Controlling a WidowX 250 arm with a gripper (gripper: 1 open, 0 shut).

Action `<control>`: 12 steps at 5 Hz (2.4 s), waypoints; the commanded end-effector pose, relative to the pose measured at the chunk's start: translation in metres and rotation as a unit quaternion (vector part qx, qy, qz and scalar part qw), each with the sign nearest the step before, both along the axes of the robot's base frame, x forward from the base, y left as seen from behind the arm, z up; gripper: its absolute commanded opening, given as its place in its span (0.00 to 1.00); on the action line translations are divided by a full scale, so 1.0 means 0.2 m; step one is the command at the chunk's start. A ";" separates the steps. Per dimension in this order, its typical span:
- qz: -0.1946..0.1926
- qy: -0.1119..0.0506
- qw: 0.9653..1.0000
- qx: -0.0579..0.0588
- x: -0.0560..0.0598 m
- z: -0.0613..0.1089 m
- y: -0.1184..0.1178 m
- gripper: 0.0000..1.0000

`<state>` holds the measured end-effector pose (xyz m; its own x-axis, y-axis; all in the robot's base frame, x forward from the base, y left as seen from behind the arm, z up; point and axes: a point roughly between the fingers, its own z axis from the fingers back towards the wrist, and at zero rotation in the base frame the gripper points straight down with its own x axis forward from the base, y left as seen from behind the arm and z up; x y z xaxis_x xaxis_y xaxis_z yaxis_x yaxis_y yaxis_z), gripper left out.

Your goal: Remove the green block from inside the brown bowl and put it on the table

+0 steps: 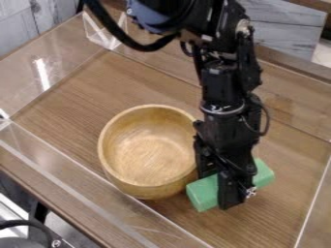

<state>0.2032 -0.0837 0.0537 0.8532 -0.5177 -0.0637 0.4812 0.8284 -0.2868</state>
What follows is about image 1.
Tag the black table leg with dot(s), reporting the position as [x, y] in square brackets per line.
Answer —
[39, 212]

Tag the black metal base bracket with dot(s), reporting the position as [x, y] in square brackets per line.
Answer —
[40, 234]

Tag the brown wooden bowl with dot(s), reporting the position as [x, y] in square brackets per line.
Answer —
[146, 151]

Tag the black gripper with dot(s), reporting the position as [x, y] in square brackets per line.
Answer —
[227, 134]

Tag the green rectangular block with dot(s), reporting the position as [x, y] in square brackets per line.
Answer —
[203, 191]

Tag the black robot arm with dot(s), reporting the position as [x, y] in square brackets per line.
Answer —
[217, 37]

